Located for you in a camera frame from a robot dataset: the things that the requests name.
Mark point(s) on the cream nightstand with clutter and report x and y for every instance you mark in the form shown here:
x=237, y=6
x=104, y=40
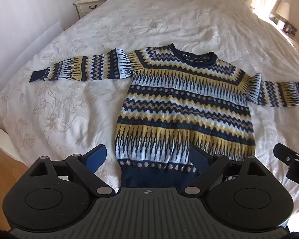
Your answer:
x=290, y=38

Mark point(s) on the white bed base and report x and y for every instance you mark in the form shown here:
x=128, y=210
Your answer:
x=5, y=134

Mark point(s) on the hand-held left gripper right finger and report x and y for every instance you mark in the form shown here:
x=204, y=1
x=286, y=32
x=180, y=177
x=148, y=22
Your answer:
x=197, y=157

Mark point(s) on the navy yellow patterned knit sweater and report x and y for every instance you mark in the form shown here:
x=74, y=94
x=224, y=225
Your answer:
x=184, y=109

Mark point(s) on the white floral bedspread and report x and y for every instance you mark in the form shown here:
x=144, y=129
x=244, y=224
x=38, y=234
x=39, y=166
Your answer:
x=149, y=29

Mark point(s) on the table lamp with beige shade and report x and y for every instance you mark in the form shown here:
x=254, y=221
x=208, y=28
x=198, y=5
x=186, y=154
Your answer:
x=282, y=10

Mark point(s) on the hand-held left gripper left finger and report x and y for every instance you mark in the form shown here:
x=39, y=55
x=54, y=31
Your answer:
x=97, y=157

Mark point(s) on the cream nightstand with drawer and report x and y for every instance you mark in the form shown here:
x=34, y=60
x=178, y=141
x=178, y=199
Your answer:
x=94, y=3

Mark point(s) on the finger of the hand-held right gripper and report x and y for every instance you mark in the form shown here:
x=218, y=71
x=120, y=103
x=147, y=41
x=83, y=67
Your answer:
x=285, y=154

